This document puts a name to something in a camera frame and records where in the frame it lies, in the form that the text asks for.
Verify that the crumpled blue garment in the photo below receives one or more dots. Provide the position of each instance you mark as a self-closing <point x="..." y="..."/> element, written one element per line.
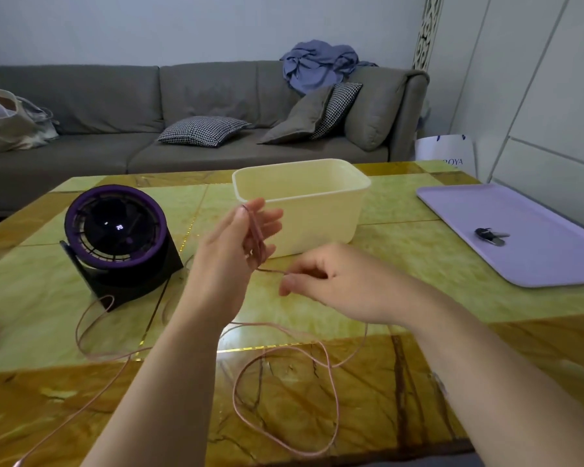
<point x="319" y="63"/>

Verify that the plain grey cushion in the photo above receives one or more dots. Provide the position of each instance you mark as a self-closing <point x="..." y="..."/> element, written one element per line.
<point x="299" y="119"/>

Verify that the person's left hand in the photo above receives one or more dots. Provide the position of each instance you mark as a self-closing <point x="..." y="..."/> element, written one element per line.
<point x="217" y="267"/>

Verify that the white lattice panel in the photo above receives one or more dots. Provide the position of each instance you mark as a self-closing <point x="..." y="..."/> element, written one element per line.
<point x="428" y="29"/>

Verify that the person's right hand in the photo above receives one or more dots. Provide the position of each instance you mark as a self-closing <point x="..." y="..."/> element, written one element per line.
<point x="360" y="286"/>

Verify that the grey fabric sofa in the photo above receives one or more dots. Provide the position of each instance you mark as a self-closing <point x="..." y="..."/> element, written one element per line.
<point x="102" y="136"/>

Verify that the cream plastic container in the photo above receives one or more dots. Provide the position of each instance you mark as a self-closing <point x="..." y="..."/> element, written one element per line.
<point x="316" y="209"/>

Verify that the person's right thumb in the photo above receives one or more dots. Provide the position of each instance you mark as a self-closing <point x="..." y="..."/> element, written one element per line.
<point x="299" y="285"/>

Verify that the purple and black desk fan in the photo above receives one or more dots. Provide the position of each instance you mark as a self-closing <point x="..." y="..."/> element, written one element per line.
<point x="117" y="233"/>

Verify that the person's left forearm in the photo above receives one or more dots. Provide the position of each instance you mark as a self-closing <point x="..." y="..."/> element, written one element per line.
<point x="170" y="384"/>

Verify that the white paper shopping bag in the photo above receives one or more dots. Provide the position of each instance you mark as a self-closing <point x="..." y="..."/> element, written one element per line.
<point x="443" y="153"/>

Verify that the beige canvas tote bag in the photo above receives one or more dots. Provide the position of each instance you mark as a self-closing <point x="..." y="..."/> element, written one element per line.
<point x="7" y="126"/>

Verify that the person's left thumb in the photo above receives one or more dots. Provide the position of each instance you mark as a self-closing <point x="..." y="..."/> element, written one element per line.
<point x="251" y="207"/>

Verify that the lilac plastic tray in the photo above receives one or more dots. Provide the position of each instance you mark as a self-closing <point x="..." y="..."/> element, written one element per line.
<point x="550" y="238"/>

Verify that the person's right forearm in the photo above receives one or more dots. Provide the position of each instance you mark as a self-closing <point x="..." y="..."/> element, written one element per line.
<point x="496" y="384"/>

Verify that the white cabinet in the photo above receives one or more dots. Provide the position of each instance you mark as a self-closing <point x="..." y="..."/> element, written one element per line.
<point x="555" y="92"/>

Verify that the houndstooth cushion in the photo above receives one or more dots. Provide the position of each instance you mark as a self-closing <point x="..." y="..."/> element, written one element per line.
<point x="202" y="131"/>
<point x="339" y="106"/>

